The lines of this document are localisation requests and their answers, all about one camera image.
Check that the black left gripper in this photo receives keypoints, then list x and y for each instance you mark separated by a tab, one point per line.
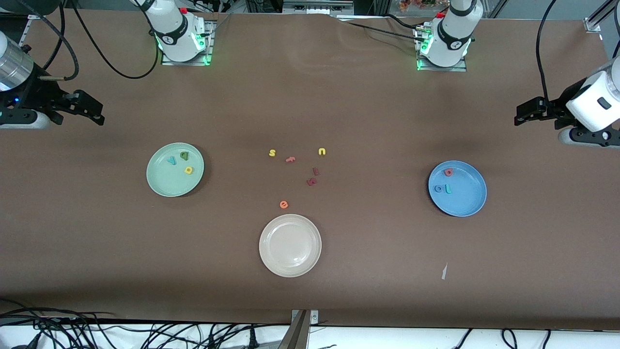
562	103

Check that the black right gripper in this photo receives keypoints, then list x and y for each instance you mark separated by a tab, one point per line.
39	94

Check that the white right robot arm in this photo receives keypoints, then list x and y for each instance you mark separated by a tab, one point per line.
174	39

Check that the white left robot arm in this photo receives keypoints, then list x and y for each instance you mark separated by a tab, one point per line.
448	53

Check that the light green plate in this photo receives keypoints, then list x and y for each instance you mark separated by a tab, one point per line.
167	184

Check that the blue plate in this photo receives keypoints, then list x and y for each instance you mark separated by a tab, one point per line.
465	198

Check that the orange artificial flowers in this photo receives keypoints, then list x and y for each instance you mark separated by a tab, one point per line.
411	5

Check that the small grey paper scrap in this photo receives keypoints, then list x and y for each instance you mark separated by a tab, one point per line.
443	273

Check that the brown table cover sheet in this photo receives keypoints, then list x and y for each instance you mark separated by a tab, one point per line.
310	97

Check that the dark red wide foam letter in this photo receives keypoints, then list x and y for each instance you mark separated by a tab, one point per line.
310	182

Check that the grey metal device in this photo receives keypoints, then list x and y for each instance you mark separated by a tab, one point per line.
319	7

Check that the beige plate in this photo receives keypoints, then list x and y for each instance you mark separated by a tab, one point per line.
290	245

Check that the small metal mounting plate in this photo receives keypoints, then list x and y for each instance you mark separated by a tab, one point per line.
314	317

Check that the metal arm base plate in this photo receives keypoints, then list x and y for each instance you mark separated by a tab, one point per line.
455	69
167	62

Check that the aluminium frame corner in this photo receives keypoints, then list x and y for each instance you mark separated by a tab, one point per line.
592	24

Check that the grey metal post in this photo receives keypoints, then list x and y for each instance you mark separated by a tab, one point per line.
298	334

